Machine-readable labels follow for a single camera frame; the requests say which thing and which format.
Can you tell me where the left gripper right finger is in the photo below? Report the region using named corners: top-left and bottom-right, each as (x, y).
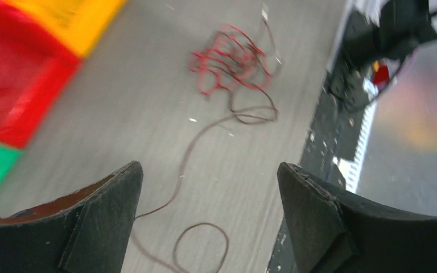
top-left (277, 162), bottom-right (437, 272)

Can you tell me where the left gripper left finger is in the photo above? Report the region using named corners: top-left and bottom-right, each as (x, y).
top-left (0, 161), bottom-right (143, 272)

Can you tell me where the brown wire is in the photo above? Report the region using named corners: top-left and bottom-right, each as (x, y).
top-left (130, 86), bottom-right (279, 273)

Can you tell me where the coloured wire bundle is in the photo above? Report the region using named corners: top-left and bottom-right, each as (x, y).
top-left (187, 16), bottom-right (284, 100)

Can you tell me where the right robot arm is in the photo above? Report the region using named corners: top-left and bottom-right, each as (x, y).
top-left (340, 1), bottom-right (437, 69)

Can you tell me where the red plastic bin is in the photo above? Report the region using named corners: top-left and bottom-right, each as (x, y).
top-left (0, 1), bottom-right (81, 149)

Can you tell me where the yellow plastic bin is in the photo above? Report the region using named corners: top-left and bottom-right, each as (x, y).
top-left (7, 0), bottom-right (126, 58)

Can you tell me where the slotted cable duct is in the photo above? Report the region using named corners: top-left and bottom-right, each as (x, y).
top-left (332, 102), bottom-right (377, 193)

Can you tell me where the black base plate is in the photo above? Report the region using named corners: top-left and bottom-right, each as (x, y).
top-left (265, 0), bottom-right (378, 273)

